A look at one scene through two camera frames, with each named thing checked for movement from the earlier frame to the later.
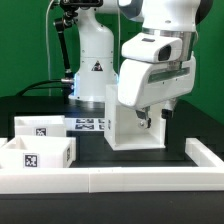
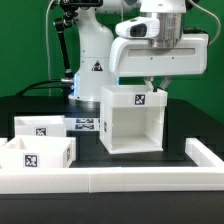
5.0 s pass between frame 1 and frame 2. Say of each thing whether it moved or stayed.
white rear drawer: stayed
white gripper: moved
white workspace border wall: stayed
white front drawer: stayed
